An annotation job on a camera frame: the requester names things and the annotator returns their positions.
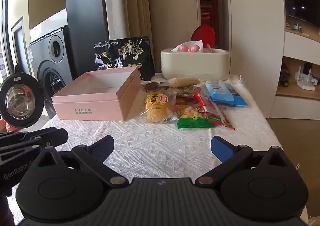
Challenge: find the red round lid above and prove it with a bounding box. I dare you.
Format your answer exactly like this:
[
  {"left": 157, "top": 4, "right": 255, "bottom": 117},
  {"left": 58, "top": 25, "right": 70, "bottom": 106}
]
[{"left": 191, "top": 25, "right": 217, "bottom": 47}]

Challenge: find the beige curtain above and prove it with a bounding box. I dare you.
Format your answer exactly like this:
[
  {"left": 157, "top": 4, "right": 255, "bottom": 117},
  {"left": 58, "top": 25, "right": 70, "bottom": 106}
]
[{"left": 104, "top": 0, "right": 153, "bottom": 42}]

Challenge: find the pink cardboard box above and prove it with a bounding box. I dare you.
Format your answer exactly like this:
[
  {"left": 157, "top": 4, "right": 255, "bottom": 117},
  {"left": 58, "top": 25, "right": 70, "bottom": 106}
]
[{"left": 51, "top": 67, "right": 142, "bottom": 121}]

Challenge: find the small toy vehicle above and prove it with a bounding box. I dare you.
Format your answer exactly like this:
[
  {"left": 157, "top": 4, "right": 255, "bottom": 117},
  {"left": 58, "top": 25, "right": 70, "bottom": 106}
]
[{"left": 278, "top": 62, "right": 290, "bottom": 88}]

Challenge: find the black printed snack bag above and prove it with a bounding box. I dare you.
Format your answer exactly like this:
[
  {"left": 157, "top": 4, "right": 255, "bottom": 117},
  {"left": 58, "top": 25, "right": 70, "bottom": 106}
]
[{"left": 94, "top": 37, "right": 155, "bottom": 80}]

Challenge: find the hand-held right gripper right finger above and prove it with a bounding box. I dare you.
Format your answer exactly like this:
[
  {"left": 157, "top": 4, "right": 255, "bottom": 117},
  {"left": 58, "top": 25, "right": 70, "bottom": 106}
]
[{"left": 195, "top": 135, "right": 292, "bottom": 187}]

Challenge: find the grey washing machine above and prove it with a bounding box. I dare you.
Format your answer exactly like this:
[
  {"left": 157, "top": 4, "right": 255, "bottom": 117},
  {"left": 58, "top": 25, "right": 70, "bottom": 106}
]
[{"left": 37, "top": 61, "right": 73, "bottom": 119}]

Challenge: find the white router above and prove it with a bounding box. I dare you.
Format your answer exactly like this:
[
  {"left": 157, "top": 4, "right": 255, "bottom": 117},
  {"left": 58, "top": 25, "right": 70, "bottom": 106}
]
[{"left": 296, "top": 65, "right": 320, "bottom": 91}]

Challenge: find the cream oval container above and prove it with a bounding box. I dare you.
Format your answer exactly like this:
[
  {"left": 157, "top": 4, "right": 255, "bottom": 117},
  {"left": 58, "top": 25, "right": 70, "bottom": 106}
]
[{"left": 161, "top": 47, "right": 230, "bottom": 80}]

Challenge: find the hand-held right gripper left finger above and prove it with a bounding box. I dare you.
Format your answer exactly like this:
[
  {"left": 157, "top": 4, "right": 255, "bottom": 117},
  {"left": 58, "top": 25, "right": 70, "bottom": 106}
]
[{"left": 37, "top": 135, "right": 129, "bottom": 188}]

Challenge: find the pale rice roll packet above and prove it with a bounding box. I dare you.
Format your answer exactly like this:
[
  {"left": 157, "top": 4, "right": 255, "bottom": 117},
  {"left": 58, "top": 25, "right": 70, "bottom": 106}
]
[{"left": 167, "top": 77, "right": 200, "bottom": 88}]

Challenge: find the white textured tablecloth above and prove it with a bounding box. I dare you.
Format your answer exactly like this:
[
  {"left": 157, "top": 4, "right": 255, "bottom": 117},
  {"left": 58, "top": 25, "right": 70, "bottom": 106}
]
[{"left": 7, "top": 72, "right": 302, "bottom": 226}]

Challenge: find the black tall cabinet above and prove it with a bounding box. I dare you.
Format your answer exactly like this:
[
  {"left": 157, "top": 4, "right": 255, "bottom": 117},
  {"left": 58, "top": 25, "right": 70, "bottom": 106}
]
[{"left": 65, "top": 0, "right": 110, "bottom": 80}]

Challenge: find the grey tumble dryer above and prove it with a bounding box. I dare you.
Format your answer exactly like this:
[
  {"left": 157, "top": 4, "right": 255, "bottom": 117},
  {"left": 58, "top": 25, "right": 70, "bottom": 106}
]
[{"left": 28, "top": 26, "right": 72, "bottom": 68}]

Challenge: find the white tissue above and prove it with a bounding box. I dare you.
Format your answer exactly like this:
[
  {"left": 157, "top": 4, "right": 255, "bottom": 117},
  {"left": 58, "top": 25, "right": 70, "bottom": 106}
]
[{"left": 175, "top": 40, "right": 205, "bottom": 52}]

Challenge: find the green snack packet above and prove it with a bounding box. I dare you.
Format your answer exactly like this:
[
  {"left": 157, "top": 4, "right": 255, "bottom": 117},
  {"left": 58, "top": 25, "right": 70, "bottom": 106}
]
[{"left": 177, "top": 106, "right": 222, "bottom": 129}]

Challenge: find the long red snack packet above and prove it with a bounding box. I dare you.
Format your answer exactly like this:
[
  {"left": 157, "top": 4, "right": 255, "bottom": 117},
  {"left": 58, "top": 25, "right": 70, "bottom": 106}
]
[{"left": 194, "top": 92, "right": 236, "bottom": 130}]

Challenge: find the brown cookie packet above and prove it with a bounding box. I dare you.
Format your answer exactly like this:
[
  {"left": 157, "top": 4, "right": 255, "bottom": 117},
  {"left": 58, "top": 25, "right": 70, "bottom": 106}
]
[{"left": 142, "top": 82, "right": 171, "bottom": 93}]

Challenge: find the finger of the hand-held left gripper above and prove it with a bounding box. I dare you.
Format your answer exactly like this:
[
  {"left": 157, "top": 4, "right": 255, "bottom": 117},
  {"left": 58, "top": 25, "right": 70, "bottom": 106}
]
[
  {"left": 0, "top": 142, "right": 45, "bottom": 166},
  {"left": 0, "top": 127, "right": 69, "bottom": 147}
]

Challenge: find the blue snack packet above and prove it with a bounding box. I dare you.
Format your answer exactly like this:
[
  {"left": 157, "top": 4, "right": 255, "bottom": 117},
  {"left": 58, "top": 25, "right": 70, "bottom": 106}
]
[{"left": 204, "top": 81, "right": 248, "bottom": 107}]

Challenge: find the white wooden shelf unit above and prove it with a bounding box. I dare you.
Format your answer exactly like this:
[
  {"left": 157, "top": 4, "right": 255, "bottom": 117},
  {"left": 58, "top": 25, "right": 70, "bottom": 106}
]
[{"left": 275, "top": 0, "right": 320, "bottom": 119}]

